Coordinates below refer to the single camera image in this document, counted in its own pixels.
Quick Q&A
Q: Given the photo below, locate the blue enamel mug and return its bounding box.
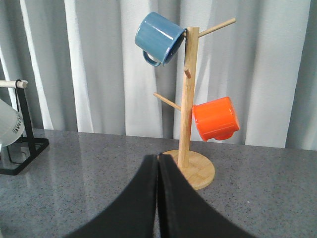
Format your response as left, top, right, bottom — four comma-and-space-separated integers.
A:
135, 12, 186, 66

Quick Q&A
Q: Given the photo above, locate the wooden mug tree stand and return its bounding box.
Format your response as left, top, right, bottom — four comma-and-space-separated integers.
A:
154, 18, 236, 190

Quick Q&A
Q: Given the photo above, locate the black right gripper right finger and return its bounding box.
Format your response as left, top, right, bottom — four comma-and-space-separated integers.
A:
158, 154, 253, 238

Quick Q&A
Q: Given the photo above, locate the grey pleated curtain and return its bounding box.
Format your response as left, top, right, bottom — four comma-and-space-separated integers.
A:
0, 0, 317, 150

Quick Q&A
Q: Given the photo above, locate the white ribbed mug on rack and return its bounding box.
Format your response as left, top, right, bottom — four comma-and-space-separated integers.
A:
0, 100, 25, 149

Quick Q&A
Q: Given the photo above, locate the black wire mug rack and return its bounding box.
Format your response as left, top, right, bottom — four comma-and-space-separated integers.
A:
0, 80, 49, 176

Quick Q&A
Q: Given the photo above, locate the orange enamel mug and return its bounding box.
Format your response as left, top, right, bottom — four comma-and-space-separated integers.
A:
192, 97, 240, 141

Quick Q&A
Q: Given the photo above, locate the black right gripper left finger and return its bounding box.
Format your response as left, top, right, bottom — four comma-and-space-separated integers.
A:
67, 155, 158, 238

